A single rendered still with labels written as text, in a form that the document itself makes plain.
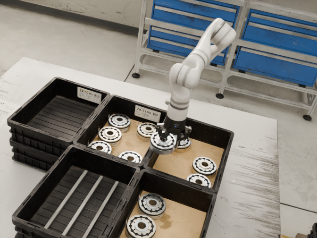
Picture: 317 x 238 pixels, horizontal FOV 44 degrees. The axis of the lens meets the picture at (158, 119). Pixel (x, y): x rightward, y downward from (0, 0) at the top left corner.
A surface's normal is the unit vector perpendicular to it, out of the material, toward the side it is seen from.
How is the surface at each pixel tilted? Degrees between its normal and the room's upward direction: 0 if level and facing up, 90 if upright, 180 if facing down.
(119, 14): 90
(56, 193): 0
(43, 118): 0
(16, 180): 0
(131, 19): 90
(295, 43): 90
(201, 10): 90
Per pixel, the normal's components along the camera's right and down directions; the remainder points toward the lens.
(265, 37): -0.22, 0.57
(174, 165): 0.14, -0.79
